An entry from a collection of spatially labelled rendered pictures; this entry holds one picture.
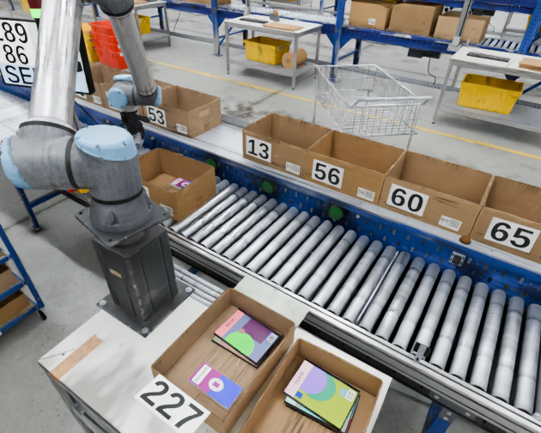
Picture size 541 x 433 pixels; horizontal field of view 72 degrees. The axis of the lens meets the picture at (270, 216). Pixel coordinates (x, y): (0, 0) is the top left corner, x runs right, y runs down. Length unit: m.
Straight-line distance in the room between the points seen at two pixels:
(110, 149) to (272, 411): 0.87
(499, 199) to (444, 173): 0.26
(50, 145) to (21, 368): 1.59
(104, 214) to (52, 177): 0.16
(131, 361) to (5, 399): 1.16
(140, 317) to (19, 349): 1.26
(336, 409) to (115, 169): 0.91
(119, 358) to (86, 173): 0.63
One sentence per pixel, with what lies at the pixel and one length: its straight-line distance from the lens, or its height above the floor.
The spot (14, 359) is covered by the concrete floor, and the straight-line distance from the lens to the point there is 2.58.
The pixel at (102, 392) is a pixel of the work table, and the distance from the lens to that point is 1.36.
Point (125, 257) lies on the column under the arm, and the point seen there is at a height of 1.08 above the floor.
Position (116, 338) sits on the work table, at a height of 0.75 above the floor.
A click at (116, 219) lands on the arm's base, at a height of 1.20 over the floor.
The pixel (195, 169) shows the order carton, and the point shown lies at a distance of 2.04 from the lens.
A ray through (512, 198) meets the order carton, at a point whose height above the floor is 0.96.
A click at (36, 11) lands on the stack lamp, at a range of 1.87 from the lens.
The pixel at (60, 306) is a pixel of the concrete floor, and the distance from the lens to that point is 2.71.
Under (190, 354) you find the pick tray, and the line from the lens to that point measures 1.34.
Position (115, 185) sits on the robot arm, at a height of 1.31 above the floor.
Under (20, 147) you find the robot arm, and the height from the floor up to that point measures 1.41.
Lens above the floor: 1.88
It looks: 38 degrees down
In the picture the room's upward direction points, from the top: 2 degrees clockwise
